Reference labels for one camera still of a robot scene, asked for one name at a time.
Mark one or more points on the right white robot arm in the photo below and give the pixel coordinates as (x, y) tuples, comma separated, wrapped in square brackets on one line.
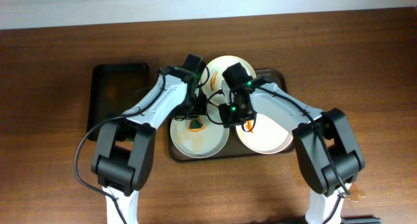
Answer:
[(327, 151)]

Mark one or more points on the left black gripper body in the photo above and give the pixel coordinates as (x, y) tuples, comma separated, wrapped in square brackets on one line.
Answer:
[(198, 110)]

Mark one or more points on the black water tray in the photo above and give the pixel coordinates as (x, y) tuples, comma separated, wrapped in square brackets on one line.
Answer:
[(116, 88)]

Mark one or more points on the white plate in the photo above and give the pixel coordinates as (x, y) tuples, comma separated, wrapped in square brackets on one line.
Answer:
[(198, 145), (264, 136), (215, 70)]

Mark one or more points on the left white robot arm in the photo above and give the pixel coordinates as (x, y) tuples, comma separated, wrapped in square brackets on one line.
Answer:
[(124, 151)]

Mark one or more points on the brown serving tray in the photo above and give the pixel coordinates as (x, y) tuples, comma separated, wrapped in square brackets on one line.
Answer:
[(233, 148)]

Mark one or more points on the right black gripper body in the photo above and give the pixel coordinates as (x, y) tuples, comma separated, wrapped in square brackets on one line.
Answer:
[(232, 116)]

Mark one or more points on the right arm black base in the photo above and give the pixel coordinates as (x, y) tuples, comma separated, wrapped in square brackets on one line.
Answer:
[(361, 220)]

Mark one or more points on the orange and green sponge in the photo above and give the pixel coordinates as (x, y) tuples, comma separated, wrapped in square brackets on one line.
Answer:
[(196, 125)]

